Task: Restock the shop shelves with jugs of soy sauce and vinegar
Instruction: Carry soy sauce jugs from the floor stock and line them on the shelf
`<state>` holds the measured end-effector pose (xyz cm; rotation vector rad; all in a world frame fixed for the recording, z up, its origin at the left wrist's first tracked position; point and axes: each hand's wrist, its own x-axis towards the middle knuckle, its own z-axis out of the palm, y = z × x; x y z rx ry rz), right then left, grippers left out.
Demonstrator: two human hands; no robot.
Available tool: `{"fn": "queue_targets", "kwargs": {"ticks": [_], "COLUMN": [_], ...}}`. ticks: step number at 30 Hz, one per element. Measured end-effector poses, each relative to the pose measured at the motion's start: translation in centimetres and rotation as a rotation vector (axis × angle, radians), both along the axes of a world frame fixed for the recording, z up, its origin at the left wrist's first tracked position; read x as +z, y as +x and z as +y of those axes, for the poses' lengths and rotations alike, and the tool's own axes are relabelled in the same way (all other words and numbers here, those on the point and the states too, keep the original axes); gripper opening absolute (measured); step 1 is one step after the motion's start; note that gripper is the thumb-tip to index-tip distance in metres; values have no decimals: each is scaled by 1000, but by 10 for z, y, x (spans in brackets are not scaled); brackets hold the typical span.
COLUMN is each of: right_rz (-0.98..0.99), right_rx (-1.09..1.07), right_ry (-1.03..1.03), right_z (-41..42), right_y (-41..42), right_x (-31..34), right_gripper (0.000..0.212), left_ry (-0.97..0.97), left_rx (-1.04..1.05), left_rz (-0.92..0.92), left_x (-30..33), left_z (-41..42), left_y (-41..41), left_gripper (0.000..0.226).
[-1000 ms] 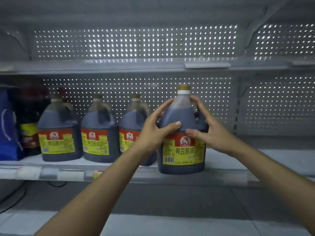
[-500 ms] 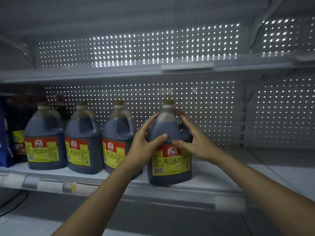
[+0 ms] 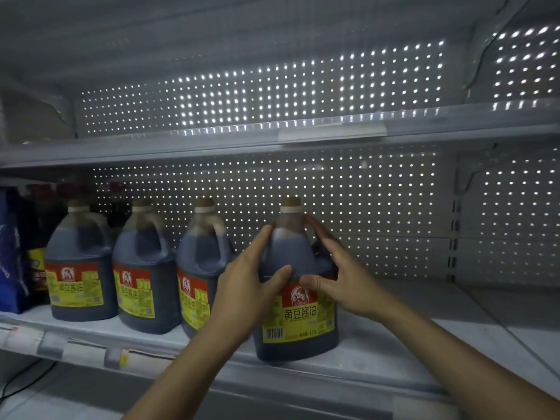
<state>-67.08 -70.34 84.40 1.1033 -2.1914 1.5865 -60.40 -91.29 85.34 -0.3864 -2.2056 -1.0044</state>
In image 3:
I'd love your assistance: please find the white and yellow price label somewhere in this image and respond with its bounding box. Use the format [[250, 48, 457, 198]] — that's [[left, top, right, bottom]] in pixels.
[[103, 345, 132, 370]]

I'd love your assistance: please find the slotted shelf upright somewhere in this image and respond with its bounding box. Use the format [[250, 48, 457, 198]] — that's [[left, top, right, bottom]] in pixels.
[[449, 148, 462, 282]]

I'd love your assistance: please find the person's right hand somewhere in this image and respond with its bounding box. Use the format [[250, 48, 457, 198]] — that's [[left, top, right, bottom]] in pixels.
[[300, 215, 395, 322]]

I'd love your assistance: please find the clear price tag holder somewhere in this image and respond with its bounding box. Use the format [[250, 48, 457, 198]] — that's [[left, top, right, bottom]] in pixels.
[[277, 121, 388, 146]]

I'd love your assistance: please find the person's left forearm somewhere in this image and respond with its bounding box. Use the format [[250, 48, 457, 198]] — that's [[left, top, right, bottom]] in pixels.
[[122, 323, 252, 420]]

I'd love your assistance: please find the person's right forearm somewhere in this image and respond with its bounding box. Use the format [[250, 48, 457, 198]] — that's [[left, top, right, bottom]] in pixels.
[[376, 295, 560, 420]]

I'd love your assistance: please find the blue package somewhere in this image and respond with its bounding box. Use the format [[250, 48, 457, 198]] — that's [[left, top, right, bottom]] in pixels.
[[0, 188, 34, 314]]

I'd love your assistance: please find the perforated white back panel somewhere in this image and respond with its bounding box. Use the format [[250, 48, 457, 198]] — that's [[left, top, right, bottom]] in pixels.
[[74, 37, 560, 287]]

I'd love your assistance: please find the black cable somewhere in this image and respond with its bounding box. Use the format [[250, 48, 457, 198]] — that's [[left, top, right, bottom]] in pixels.
[[0, 360, 58, 401]]

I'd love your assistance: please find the empty white shelf board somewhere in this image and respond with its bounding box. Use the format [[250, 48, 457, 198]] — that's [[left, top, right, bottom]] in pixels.
[[0, 105, 560, 180]]

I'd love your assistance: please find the dark bottle with yellow label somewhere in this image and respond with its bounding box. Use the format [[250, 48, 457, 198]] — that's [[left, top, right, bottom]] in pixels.
[[20, 184, 58, 307]]

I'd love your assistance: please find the soy sauce jug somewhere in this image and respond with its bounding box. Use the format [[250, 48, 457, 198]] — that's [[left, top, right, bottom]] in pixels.
[[253, 197, 340, 363], [176, 197, 235, 340], [45, 200, 119, 322], [112, 199, 183, 335]]

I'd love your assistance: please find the person's left hand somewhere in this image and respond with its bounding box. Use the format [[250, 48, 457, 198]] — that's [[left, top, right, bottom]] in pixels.
[[210, 225, 293, 342]]

